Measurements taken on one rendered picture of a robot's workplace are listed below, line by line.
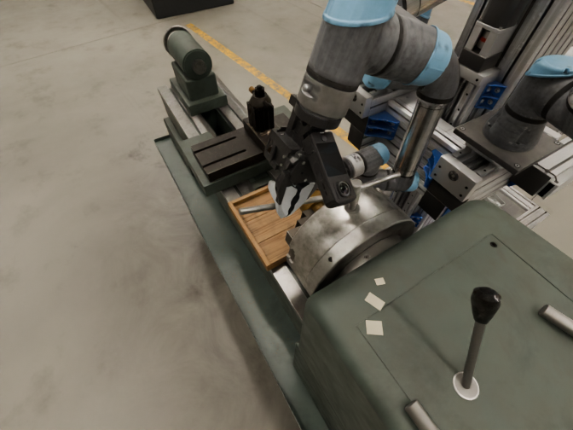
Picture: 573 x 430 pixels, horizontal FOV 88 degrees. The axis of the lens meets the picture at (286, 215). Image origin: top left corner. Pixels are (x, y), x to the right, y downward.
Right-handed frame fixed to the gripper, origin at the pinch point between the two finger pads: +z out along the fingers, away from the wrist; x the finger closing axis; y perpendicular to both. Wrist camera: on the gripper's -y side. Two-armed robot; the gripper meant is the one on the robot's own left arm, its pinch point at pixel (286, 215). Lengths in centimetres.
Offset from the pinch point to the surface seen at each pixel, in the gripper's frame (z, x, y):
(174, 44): 12, -18, 120
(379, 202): -0.4, -24.4, -2.9
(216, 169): 31, -13, 53
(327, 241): 7.1, -11.0, -4.2
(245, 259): 72, -27, 36
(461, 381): 1.8, -9.4, -36.0
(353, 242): 3.9, -13.6, -8.0
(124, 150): 135, -11, 216
